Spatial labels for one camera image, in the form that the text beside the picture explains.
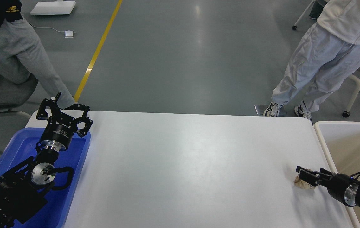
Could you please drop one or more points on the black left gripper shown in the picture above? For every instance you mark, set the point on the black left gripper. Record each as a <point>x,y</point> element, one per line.
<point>59,131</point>

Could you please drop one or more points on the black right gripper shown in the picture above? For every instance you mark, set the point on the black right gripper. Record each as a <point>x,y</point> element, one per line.
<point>340,186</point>

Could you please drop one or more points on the brown paper ball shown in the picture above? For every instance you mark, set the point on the brown paper ball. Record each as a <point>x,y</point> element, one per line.
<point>302,184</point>

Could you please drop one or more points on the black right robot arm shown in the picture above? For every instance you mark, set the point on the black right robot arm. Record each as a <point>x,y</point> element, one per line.
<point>356,177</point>

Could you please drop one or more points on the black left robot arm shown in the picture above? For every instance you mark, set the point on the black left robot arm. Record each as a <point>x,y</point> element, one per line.
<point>23,187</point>

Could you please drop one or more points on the grey chair at left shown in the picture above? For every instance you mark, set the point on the grey chair at left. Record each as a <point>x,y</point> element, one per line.
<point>14,95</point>

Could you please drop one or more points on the right metal floor plate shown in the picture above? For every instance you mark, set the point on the right metal floor plate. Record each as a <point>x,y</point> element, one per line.
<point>282,111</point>

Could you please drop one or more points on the metal floor plate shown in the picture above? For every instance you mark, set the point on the metal floor plate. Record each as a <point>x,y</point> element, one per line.
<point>282,111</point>
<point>260,108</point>

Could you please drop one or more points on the left metal floor plate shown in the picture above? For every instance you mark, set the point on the left metal floor plate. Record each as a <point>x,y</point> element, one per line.
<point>260,108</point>

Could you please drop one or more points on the small white floor box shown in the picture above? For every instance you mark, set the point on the small white floor box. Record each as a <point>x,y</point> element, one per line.
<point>68,34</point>

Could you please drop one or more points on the blue plastic tray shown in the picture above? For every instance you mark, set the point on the blue plastic tray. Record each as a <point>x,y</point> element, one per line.
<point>22,146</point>

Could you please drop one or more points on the person in grey sweatpants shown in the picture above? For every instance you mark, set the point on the person in grey sweatpants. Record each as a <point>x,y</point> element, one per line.
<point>22,54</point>

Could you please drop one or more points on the white flat board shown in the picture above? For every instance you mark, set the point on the white flat board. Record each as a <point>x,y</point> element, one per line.
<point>53,8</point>

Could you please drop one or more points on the person in white clothes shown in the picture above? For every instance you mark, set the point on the person in white clothes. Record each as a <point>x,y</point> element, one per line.
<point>326,55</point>

